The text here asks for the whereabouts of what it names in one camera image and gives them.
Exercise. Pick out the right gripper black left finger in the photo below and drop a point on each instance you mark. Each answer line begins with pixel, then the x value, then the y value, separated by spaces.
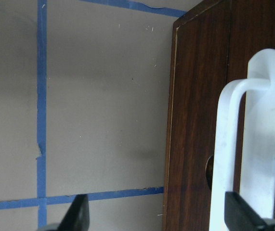
pixel 77 217

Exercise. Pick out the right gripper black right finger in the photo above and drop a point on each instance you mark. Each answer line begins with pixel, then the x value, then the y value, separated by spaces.
pixel 239 216

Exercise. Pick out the white drawer handle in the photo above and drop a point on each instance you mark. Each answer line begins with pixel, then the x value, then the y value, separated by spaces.
pixel 257 174

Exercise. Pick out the dark wooden drawer cabinet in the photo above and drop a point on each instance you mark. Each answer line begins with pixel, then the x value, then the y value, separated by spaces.
pixel 211 46

